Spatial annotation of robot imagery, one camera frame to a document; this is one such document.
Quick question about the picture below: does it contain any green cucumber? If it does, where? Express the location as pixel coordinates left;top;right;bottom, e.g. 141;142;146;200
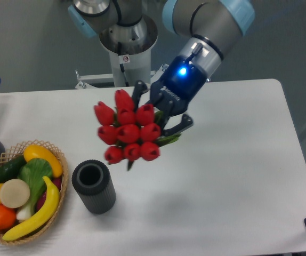
0;155;27;183

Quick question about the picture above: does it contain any red tulip bouquet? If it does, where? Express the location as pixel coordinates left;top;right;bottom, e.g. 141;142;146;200
94;89;181;171

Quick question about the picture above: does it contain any woven wicker basket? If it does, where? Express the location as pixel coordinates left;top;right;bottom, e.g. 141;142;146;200
0;139;69;246

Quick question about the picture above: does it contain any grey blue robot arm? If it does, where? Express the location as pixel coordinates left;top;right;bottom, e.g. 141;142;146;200
68;1;255;137

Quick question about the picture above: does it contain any round beige disc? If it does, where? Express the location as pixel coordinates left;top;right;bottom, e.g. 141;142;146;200
0;179;30;209

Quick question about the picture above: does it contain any yellow banana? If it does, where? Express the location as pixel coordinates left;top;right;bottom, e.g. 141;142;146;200
2;176;60;242

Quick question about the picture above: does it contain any dark red vegetable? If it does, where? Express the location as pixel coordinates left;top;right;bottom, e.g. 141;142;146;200
36;177;62;212

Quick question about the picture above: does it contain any orange fruit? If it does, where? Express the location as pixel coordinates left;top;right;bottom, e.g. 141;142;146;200
0;204;16;230

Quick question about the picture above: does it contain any yellow squash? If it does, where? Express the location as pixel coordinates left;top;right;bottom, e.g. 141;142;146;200
23;144;63;178

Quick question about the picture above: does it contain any dark grey ribbed vase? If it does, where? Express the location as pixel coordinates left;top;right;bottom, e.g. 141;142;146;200
71;159;116;214

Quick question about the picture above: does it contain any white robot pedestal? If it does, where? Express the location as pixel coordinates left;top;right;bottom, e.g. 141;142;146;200
76;14;158;89

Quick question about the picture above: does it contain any green bok choy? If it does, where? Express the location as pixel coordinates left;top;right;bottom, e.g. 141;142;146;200
17;158;52;222

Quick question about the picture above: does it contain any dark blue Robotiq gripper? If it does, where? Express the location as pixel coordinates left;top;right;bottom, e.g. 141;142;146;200
132;54;205;137

